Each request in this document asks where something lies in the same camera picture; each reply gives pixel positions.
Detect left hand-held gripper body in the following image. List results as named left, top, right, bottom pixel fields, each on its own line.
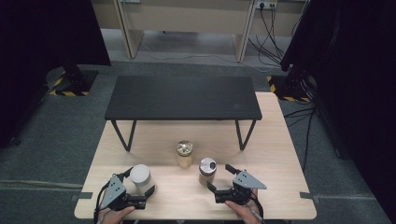
left=100, top=174, right=148, bottom=213

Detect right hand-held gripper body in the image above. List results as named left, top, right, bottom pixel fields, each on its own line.
left=214, top=170, right=268, bottom=206

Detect white-lid jar of white powder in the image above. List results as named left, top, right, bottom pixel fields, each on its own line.
left=129, top=163, right=158, bottom=196

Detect silver-lid seasoning jar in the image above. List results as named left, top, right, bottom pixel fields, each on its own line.
left=198, top=157, right=218, bottom=187

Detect gold-lid jar of yellow powder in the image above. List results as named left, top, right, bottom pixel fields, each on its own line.
left=176, top=140, right=194, bottom=170

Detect black desktop shelf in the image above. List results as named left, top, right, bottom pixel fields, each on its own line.
left=104, top=75, right=263, bottom=153

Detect person's left hand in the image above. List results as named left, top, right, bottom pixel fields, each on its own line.
left=98, top=204, right=136, bottom=224

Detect person's right hand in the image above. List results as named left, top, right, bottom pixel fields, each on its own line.
left=224, top=188, right=264, bottom=224

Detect grey tape piece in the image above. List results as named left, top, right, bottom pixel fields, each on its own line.
left=70, top=191, right=93, bottom=202
left=299, top=191, right=321, bottom=203

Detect grey floor tape strip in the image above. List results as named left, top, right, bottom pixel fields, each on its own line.
left=0, top=179, right=84, bottom=190

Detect striped black stand base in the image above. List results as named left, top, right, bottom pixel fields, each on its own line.
left=266, top=66, right=314, bottom=104
left=46, top=63, right=99, bottom=97

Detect black curtain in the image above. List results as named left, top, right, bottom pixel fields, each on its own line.
left=279, top=0, right=396, bottom=224
left=0, top=0, right=112, bottom=147

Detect beige desk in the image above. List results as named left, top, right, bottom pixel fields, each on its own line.
left=91, top=0, right=309, bottom=63

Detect white power strip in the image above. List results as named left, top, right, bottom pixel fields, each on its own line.
left=255, top=0, right=278, bottom=10

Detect left hand-held gripper cable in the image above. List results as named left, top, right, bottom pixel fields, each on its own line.
left=92, top=181, right=110, bottom=224

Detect hand-held gripper cable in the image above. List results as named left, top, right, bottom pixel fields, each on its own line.
left=250, top=190, right=266, bottom=223
left=92, top=181, right=110, bottom=224

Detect right hand-held gripper cable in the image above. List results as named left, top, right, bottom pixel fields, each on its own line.
left=250, top=190, right=266, bottom=223

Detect black floor cable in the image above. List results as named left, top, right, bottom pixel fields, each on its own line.
left=302, top=108, right=317, bottom=174
left=283, top=106, right=317, bottom=119

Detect thin white floor cable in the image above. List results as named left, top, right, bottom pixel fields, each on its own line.
left=138, top=40, right=281, bottom=74

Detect bundle of black cables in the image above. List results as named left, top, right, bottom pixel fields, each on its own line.
left=247, top=3, right=307, bottom=68

